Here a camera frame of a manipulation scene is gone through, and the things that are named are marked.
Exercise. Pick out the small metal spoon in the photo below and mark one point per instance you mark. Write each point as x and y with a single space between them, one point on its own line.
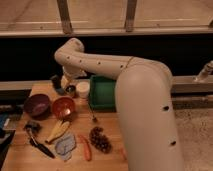
94 118

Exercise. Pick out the dark grape bunch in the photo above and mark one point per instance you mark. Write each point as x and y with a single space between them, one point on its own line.
99 140

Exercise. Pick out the red bowl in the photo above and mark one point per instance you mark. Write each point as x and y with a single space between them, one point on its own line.
63 107

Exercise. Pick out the orange yellow apple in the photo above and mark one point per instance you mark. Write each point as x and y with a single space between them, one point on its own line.
123 153

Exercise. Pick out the blue grey cloth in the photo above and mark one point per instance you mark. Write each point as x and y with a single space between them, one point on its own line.
64 146

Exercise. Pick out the black handled peeler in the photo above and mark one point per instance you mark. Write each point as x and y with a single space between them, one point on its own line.
32 128

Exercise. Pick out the white cup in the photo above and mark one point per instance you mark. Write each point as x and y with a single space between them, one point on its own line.
82 89

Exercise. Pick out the orange carrot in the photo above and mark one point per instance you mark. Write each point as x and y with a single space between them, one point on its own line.
86 147

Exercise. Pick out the purple bowl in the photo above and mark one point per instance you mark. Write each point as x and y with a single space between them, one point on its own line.
36 105

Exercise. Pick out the white bracket on rail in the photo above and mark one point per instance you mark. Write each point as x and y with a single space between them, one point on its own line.
205 72

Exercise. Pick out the green plastic tray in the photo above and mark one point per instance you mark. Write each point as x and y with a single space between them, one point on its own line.
102 93

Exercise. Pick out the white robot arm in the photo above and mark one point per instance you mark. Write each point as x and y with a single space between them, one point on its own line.
143 104

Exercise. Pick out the wooden cutting board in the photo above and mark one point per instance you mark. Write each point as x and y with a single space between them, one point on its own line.
22 156

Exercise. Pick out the yellow banana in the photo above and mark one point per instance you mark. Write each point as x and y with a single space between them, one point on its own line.
59 129

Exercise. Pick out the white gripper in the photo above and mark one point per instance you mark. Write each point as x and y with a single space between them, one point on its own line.
69 76

